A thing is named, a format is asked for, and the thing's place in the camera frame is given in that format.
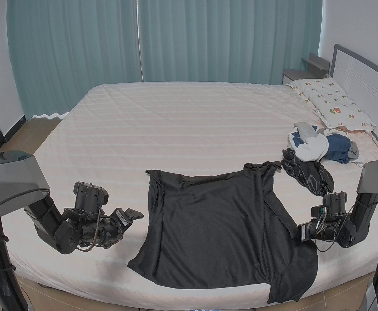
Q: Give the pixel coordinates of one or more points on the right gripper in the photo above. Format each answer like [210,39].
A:
[312,231]

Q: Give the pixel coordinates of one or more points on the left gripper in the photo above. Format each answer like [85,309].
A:
[108,232]

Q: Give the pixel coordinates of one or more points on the black T-shirt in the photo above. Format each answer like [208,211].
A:
[208,225]

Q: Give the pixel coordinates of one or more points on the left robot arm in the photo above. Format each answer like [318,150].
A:
[10,173]

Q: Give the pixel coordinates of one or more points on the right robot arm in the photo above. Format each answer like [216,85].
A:
[360,219]

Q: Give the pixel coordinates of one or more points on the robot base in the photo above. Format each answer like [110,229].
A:
[205,309]

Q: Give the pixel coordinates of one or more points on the bed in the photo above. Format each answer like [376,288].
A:
[176,128]

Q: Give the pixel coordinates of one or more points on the black satin garment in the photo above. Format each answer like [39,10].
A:
[308,173]

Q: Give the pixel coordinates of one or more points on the cream garment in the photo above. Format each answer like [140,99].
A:
[354,164]

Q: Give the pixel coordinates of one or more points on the white garment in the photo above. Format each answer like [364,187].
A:
[312,147]

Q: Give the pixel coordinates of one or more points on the blue knitted garment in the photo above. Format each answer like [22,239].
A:
[337,147]

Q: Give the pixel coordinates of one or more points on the pale grey garment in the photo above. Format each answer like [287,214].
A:
[304,129]

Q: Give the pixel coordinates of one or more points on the white printed pillow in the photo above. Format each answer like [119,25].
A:
[331,102]

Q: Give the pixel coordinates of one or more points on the grey bedside table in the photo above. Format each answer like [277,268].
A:
[315,63]

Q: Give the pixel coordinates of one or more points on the blue-green curtain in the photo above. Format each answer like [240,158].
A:
[75,44]
[227,28]

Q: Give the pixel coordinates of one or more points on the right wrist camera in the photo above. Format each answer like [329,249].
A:
[317,213]

